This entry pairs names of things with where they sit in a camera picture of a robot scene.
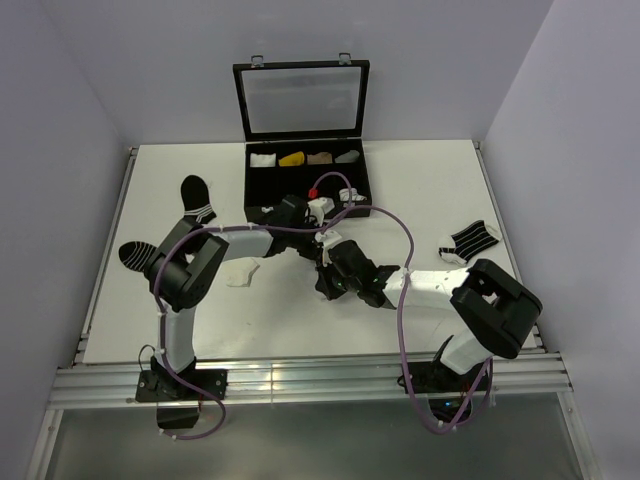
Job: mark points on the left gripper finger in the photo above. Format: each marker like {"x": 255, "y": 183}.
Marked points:
{"x": 313, "y": 219}
{"x": 308, "y": 249}

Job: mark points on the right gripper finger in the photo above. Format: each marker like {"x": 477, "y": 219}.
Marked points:
{"x": 375, "y": 300}
{"x": 330, "y": 283}

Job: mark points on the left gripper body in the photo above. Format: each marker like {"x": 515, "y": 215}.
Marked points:
{"x": 297, "y": 238}

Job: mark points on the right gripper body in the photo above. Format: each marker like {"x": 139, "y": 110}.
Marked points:
{"x": 353, "y": 284}

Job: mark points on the white sock with black lines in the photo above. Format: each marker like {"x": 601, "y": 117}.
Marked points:
{"x": 351, "y": 195}

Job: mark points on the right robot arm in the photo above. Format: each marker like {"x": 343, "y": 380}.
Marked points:
{"x": 498, "y": 312}

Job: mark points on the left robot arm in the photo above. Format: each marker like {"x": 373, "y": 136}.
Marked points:
{"x": 181, "y": 271}

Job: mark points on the yellow rolled sock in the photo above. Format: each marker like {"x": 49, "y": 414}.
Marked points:
{"x": 292, "y": 160}

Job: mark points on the tan rolled sock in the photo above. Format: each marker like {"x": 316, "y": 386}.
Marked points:
{"x": 321, "y": 158}

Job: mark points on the white rolled sock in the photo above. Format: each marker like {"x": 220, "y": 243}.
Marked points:
{"x": 262, "y": 160}

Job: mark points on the grey rolled sock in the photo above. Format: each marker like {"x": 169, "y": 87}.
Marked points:
{"x": 349, "y": 157}

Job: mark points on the cream sock with black stripes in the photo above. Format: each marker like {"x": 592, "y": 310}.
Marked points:
{"x": 238, "y": 273}

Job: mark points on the black storage box with lid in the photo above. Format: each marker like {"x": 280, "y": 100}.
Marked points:
{"x": 309, "y": 106}

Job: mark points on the black sock white vertical stripes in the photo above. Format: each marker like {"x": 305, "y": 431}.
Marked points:
{"x": 461, "y": 247}

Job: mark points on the black sock with white stripes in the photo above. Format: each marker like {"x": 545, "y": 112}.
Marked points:
{"x": 196, "y": 201}

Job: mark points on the black white horizontal striped sock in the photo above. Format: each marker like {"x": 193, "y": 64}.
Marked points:
{"x": 135, "y": 254}

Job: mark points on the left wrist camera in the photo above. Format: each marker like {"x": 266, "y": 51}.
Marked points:
{"x": 319, "y": 207}

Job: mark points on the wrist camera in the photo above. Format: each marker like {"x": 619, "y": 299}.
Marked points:
{"x": 319, "y": 207}
{"x": 328, "y": 239}

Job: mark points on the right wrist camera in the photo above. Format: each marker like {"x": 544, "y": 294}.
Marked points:
{"x": 328, "y": 239}

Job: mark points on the aluminium frame rail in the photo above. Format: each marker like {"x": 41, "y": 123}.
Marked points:
{"x": 299, "y": 381}

